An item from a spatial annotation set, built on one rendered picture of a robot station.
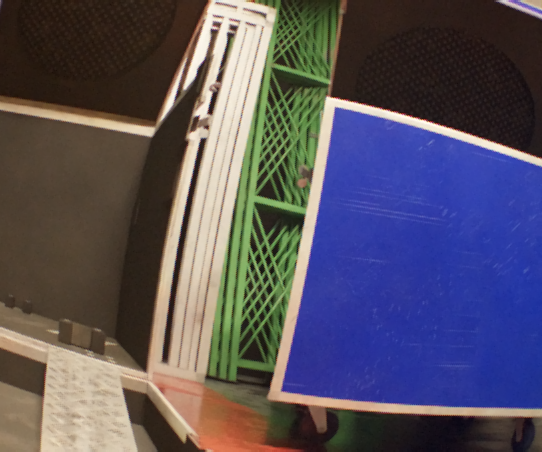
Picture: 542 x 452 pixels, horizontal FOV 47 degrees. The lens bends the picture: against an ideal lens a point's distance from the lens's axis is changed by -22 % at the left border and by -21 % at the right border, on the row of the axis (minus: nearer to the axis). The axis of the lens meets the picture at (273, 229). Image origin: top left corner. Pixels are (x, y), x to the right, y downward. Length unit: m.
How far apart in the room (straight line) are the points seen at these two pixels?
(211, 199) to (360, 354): 1.97
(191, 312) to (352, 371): 1.86
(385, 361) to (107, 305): 1.13
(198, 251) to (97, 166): 1.17
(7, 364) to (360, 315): 0.96
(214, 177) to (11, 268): 1.53
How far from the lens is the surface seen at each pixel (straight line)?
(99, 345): 1.82
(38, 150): 2.68
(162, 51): 2.57
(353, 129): 1.96
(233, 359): 4.00
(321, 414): 2.14
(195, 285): 3.66
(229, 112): 3.83
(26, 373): 1.66
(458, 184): 1.98
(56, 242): 2.63
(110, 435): 1.23
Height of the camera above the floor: 0.35
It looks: 7 degrees up
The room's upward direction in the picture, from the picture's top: 11 degrees clockwise
